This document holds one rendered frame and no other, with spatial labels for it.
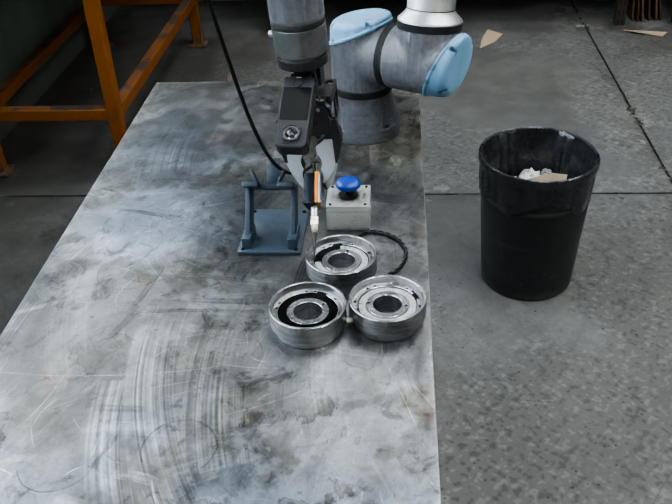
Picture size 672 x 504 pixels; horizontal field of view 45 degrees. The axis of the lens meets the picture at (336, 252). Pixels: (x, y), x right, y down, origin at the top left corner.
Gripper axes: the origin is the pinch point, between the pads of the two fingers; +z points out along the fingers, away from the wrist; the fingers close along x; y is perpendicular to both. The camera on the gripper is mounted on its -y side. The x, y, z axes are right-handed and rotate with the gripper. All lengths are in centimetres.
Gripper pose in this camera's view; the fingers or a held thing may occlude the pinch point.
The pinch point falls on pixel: (314, 183)
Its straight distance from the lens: 123.8
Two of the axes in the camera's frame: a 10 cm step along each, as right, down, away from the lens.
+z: 0.9, 8.0, 5.9
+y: 1.5, -5.9, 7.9
